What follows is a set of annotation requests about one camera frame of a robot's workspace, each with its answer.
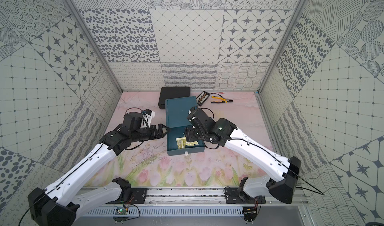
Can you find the black bit tray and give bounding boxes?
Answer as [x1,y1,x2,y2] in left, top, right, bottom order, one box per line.
[197,91,211,106]

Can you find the yellow handled pliers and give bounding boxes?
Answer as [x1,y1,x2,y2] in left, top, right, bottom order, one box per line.
[211,96,234,104]

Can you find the teal drawer cabinet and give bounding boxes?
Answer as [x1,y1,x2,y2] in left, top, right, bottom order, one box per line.
[165,96,197,128]

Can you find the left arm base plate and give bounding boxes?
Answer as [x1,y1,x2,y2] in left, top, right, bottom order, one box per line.
[107,188,148,205]

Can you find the green cookie packet two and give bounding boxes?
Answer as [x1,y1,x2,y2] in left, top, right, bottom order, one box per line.
[184,141,199,147]

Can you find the green cookie packet one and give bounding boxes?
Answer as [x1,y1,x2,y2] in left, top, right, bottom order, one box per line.
[176,138,186,149]

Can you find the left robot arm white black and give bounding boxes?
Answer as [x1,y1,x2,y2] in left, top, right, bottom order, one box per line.
[28,111,170,226]

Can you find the aluminium rail frame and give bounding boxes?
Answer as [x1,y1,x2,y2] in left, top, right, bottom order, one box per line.
[75,186,309,207]

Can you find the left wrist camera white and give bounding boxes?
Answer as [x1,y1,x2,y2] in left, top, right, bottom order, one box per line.
[142,109,156,122]

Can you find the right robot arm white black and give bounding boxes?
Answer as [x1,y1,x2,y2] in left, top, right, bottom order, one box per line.
[185,107,302,204]

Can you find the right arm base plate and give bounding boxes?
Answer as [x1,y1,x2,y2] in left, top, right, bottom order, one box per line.
[223,187,266,205]

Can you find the black case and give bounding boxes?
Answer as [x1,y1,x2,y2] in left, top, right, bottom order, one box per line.
[158,86,191,109]

